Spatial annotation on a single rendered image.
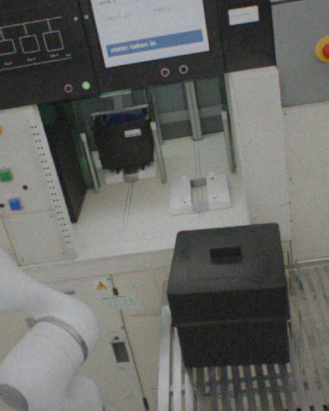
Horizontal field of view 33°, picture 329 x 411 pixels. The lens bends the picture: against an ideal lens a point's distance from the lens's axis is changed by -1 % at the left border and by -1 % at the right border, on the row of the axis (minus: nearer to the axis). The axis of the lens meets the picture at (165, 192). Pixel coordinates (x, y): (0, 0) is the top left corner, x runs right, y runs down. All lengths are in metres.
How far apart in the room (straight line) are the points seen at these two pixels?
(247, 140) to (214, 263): 0.36
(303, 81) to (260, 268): 0.52
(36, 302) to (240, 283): 0.51
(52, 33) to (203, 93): 1.10
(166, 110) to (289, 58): 1.08
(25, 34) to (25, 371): 0.89
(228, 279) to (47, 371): 0.53
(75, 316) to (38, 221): 0.73
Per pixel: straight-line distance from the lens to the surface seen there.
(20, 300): 1.06
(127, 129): 2.15
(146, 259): 1.80
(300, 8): 1.52
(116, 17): 1.50
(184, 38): 1.51
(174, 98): 2.50
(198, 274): 1.39
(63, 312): 1.09
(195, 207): 1.92
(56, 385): 1.05
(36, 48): 1.56
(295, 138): 1.63
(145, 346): 2.04
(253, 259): 1.41
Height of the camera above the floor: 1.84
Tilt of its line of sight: 27 degrees down
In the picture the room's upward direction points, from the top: 11 degrees counter-clockwise
